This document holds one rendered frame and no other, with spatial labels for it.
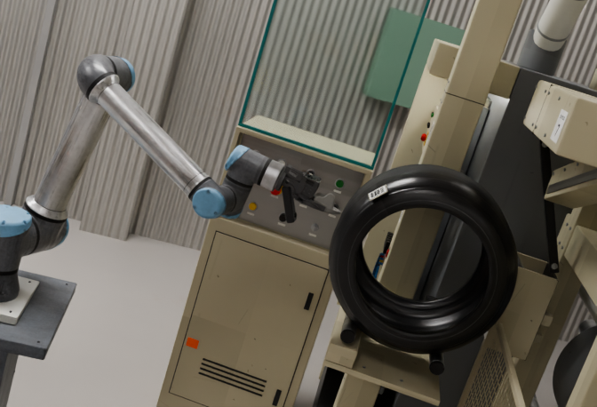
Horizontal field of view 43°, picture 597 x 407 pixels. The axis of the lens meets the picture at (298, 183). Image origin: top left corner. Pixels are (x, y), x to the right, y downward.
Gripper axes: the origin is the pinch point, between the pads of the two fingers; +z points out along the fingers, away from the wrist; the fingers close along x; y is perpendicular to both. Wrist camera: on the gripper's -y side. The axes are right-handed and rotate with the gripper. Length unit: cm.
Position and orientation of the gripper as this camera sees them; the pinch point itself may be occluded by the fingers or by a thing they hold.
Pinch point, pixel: (336, 212)
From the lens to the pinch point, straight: 234.1
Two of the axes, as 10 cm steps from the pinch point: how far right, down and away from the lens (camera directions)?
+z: 9.0, 4.3, -0.6
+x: 1.5, -2.0, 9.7
